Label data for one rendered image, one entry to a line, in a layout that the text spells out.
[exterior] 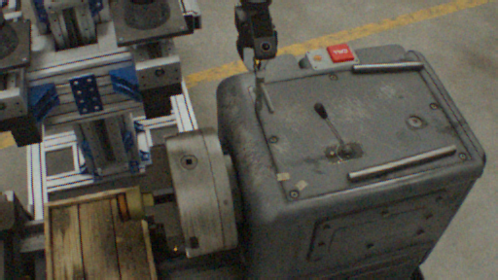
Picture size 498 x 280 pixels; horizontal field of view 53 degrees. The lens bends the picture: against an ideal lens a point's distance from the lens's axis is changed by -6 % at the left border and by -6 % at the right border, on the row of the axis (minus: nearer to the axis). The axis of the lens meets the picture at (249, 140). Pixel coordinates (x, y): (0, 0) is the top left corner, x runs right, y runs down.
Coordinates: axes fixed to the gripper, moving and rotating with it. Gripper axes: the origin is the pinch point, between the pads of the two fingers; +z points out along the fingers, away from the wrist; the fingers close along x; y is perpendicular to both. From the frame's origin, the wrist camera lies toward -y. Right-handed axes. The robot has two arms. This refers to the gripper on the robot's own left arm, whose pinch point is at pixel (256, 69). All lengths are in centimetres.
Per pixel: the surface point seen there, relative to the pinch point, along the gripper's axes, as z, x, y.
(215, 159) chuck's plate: 11.8, 13.2, -14.5
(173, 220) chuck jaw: 24.0, 25.1, -20.6
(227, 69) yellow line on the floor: 135, -23, 140
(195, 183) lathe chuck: 13.1, 18.6, -18.8
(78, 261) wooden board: 47, 54, -14
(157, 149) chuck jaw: 15.8, 25.7, -5.1
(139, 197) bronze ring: 22.9, 32.2, -13.2
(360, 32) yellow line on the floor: 135, -116, 155
